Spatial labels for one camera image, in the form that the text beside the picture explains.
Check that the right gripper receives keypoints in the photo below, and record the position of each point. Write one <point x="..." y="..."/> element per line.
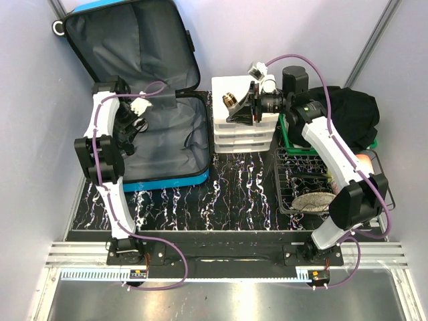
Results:
<point x="244" y="114"/>

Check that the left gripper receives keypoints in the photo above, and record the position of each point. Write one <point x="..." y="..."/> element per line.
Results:
<point x="127" y="130"/>

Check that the small dark bottle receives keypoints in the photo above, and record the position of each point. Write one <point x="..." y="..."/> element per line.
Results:
<point x="229" y="100"/>

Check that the small black round jar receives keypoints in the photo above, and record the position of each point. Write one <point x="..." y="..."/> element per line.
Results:
<point x="126" y="148"/>

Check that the white plastic drawer unit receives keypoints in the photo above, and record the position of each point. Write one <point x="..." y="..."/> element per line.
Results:
<point x="233" y="137"/>

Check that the green plastic tray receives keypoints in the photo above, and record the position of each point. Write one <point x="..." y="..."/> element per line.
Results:
<point x="293" y="149"/>

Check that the blue fish-print suitcase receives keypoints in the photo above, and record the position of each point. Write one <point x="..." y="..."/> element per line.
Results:
<point x="146" y="44"/>

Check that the large black garment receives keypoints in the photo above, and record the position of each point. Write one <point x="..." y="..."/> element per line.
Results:
<point x="354" y="115"/>

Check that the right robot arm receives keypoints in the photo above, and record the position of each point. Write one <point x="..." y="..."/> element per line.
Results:
<point x="361" y="194"/>

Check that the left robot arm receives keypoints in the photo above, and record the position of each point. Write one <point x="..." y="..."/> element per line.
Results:
<point x="101" y="152"/>

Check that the speckled grey plate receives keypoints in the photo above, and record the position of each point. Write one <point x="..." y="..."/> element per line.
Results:
<point x="313" y="202"/>

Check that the pink patterned cup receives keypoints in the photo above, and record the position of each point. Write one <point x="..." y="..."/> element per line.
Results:
<point x="334" y="187"/>

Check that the light pink cup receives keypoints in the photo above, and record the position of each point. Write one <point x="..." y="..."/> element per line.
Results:
<point x="365" y="163"/>

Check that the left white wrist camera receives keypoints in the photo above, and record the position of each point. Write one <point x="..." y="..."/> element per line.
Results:
<point x="140" y="105"/>

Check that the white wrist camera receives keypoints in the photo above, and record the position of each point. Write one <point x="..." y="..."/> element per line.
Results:
<point x="266" y="82"/>
<point x="140" y="105"/>

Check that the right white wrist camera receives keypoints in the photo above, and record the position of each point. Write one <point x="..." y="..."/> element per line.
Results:
<point x="266" y="82"/>

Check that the black wire basket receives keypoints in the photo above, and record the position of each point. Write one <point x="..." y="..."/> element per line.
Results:
<point x="296" y="175"/>

